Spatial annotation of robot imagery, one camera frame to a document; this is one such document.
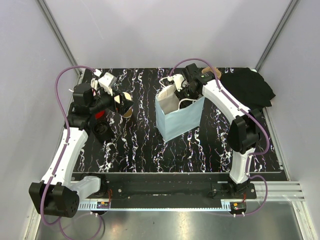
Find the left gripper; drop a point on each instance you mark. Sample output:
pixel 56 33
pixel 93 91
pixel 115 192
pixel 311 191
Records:
pixel 113 107

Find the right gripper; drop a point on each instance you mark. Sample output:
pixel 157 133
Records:
pixel 179 94

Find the stack of paper cups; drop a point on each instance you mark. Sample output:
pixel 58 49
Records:
pixel 129 113

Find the light blue paper bag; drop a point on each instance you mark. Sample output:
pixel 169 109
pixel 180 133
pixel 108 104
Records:
pixel 175 117

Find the stack of pulp cup carriers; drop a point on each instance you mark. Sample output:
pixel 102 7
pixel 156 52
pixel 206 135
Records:
pixel 214 70

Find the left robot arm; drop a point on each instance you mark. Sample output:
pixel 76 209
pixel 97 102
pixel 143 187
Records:
pixel 79 122

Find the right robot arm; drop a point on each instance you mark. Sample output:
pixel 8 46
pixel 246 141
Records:
pixel 245 130

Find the stack of black lids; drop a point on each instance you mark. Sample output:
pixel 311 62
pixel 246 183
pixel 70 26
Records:
pixel 103 132

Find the black cloth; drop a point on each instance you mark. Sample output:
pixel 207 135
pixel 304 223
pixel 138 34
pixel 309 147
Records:
pixel 249 88

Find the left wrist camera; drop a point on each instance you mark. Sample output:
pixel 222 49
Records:
pixel 106 82

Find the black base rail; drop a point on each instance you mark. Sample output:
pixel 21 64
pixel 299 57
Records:
pixel 166 203

